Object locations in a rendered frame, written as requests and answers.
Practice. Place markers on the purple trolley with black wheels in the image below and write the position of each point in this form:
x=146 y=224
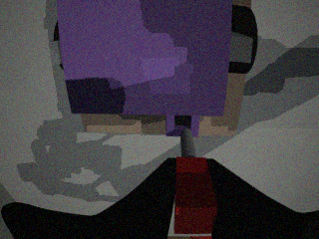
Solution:
x=152 y=57

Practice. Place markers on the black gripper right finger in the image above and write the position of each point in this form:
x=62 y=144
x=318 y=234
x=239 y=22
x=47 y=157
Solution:
x=246 y=213

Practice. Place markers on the red-headed pin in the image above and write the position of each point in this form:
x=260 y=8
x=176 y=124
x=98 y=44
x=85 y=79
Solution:
x=195 y=203

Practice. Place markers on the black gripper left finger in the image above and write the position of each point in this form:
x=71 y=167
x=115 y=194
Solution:
x=145 y=213

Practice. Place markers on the tan wooden ramp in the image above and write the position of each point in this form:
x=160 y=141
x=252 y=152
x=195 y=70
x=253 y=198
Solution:
x=226 y=125

